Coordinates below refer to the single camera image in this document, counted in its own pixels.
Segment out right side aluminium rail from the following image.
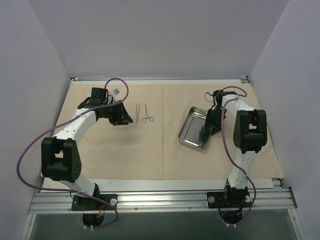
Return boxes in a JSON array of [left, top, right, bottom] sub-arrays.
[[241, 76, 298, 208]]

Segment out steel surgical scissors forceps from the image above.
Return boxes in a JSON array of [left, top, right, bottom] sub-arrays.
[[141, 104, 154, 123]]

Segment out back aluminium rail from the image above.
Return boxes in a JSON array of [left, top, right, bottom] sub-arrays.
[[71, 75, 249, 81]]

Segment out beige cloth surgical kit wrap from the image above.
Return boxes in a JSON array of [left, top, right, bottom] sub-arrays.
[[39, 81, 284, 180]]

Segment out front aluminium rail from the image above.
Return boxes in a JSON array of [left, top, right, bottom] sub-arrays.
[[26, 187, 298, 213]]

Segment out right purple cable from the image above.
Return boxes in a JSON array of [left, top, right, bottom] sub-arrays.
[[221, 86, 257, 223]]

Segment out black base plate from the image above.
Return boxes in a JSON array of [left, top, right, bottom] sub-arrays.
[[206, 189, 252, 209], [71, 193, 118, 211]]

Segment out purple cable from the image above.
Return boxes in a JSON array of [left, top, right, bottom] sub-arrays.
[[221, 86, 257, 223], [16, 77, 130, 228]]

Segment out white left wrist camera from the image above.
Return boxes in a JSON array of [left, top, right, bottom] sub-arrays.
[[109, 88, 120, 97]]

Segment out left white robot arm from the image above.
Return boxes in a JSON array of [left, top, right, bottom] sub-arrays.
[[41, 87, 133, 210]]

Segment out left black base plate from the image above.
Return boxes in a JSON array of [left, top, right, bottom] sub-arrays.
[[71, 193, 118, 211]]

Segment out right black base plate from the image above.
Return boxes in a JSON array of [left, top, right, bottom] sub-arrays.
[[206, 189, 252, 209]]

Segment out steel tweezers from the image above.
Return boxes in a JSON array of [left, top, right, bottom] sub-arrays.
[[135, 104, 141, 123]]

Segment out stainless steel instrument tray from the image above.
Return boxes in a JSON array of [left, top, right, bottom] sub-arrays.
[[178, 106, 211, 151]]

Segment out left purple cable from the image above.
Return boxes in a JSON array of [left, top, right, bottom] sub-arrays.
[[16, 77, 130, 228]]

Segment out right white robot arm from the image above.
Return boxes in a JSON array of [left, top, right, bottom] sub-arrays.
[[200, 88, 268, 207]]

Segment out aluminium rail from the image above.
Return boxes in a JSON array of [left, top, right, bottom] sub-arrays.
[[71, 75, 249, 81], [26, 187, 298, 213], [241, 76, 298, 208]]

